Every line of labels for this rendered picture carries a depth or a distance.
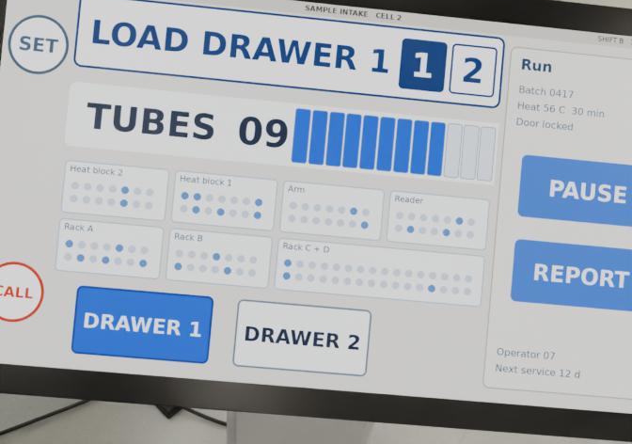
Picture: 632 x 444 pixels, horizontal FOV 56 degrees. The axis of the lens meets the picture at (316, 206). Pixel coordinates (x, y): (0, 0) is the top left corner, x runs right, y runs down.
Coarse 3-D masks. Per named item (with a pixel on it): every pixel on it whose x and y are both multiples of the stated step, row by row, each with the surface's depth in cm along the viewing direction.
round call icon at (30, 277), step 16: (0, 272) 41; (16, 272) 41; (32, 272) 41; (0, 288) 41; (16, 288) 41; (32, 288) 41; (0, 304) 41; (16, 304) 41; (32, 304) 41; (0, 320) 41; (16, 320) 41; (32, 320) 41
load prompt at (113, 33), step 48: (96, 0) 41; (144, 0) 41; (96, 48) 41; (144, 48) 41; (192, 48) 41; (240, 48) 42; (288, 48) 42; (336, 48) 42; (384, 48) 42; (432, 48) 42; (480, 48) 42; (384, 96) 42; (432, 96) 42; (480, 96) 42
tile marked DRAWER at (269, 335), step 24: (240, 312) 41; (264, 312) 41; (288, 312) 41; (312, 312) 42; (336, 312) 42; (360, 312) 42; (240, 336) 41; (264, 336) 41; (288, 336) 41; (312, 336) 42; (336, 336) 42; (360, 336) 42; (240, 360) 41; (264, 360) 41; (288, 360) 41; (312, 360) 41; (336, 360) 42; (360, 360) 42
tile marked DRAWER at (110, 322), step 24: (96, 288) 41; (120, 288) 41; (96, 312) 41; (120, 312) 41; (144, 312) 41; (168, 312) 41; (192, 312) 41; (72, 336) 41; (96, 336) 41; (120, 336) 41; (144, 336) 41; (168, 336) 41; (192, 336) 41; (168, 360) 41; (192, 360) 41
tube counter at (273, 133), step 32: (256, 128) 42; (288, 128) 42; (320, 128) 42; (352, 128) 42; (384, 128) 42; (416, 128) 42; (448, 128) 42; (480, 128) 42; (256, 160) 42; (288, 160) 42; (320, 160) 42; (352, 160) 42; (384, 160) 42; (416, 160) 42; (448, 160) 42; (480, 160) 42
